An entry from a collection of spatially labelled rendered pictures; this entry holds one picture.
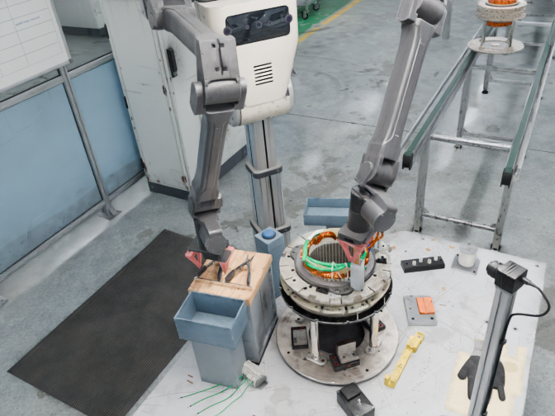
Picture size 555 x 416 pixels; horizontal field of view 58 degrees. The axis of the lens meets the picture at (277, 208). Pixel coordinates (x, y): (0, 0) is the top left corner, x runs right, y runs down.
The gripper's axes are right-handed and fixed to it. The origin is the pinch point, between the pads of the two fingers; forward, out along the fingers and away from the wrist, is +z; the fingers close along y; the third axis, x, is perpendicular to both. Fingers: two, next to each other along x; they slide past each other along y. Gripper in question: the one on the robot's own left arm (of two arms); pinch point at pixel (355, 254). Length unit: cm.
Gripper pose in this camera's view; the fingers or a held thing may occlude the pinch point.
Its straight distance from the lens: 131.0
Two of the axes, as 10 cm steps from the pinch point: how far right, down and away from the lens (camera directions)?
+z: -0.1, 8.2, 5.8
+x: -8.3, -3.3, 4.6
